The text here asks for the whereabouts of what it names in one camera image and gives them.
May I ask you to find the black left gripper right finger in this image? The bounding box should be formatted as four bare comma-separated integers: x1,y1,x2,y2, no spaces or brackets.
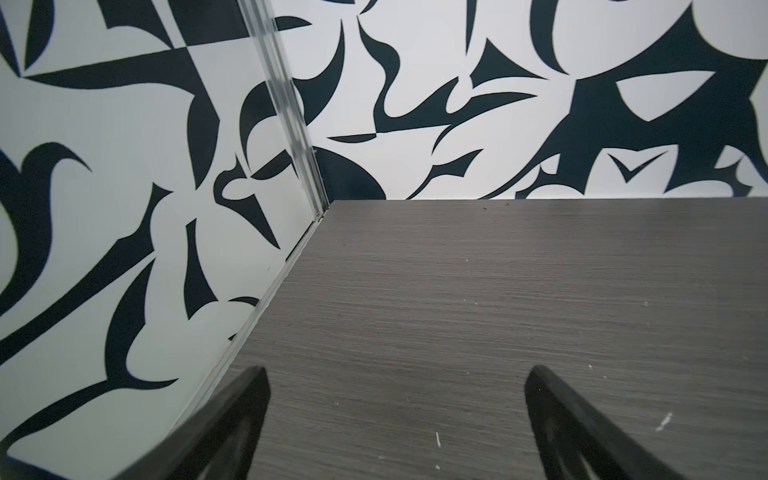
524,365,683,479

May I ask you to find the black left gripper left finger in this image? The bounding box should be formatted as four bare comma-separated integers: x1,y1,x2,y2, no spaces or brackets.
117,366,271,479

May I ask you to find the aluminium corner post left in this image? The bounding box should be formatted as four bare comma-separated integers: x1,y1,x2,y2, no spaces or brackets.
238,0,330,221

